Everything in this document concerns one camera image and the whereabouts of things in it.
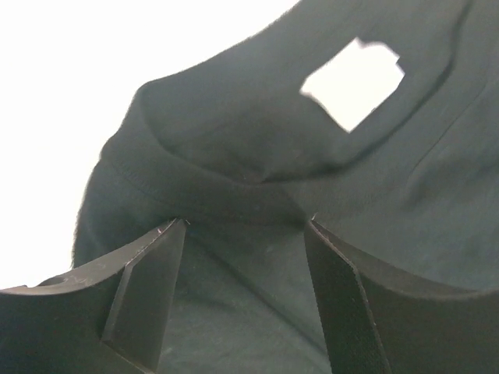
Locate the black t shirt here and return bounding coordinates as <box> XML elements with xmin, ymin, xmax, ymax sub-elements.
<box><xmin>73</xmin><ymin>1</ymin><xmax>498</xmax><ymax>373</ymax></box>

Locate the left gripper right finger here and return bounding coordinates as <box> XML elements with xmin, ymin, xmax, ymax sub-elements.
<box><xmin>304</xmin><ymin>221</ymin><xmax>498</xmax><ymax>373</ymax></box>

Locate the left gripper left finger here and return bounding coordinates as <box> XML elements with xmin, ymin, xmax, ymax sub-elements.
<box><xmin>1</xmin><ymin>220</ymin><xmax>186</xmax><ymax>374</ymax></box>

